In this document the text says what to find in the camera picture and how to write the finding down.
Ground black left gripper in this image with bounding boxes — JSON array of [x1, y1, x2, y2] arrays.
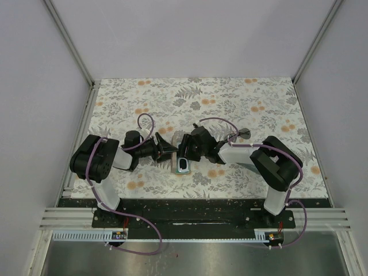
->
[[135, 132, 178, 162]]

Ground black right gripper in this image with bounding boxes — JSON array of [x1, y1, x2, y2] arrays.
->
[[174, 133, 207, 162]]

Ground beige glasses case green lining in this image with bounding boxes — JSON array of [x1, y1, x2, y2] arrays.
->
[[171, 152, 190, 175]]

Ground black aviator sunglasses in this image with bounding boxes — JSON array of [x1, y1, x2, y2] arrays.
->
[[226, 128, 251, 140]]

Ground white framed sunglasses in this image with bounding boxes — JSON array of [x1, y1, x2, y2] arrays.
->
[[177, 158, 190, 174]]

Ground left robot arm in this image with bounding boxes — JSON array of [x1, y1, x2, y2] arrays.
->
[[70, 131, 178, 227]]

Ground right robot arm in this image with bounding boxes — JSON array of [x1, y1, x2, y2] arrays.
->
[[178, 126, 303, 228]]

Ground floral patterned table mat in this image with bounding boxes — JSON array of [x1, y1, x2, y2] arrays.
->
[[87, 77, 328, 198]]

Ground grey-blue glasses case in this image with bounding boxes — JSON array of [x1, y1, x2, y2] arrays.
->
[[237, 163, 259, 174]]

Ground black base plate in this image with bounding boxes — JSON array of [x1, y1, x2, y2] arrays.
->
[[58, 198, 296, 237]]

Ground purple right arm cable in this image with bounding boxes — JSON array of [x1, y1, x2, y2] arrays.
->
[[199, 117, 308, 249]]

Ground white slotted cable duct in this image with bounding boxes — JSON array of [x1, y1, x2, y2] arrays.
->
[[52, 225, 283, 243]]

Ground aluminium rail profile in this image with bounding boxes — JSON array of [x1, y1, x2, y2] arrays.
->
[[38, 206, 103, 229]]

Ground left aluminium frame post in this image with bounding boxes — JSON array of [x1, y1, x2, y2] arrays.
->
[[42, 0, 95, 87]]

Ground aluminium frame post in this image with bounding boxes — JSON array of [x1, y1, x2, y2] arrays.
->
[[292, 0, 345, 86], [42, 0, 95, 87]]

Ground right aluminium frame post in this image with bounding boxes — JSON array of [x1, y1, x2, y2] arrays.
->
[[292, 0, 345, 86]]

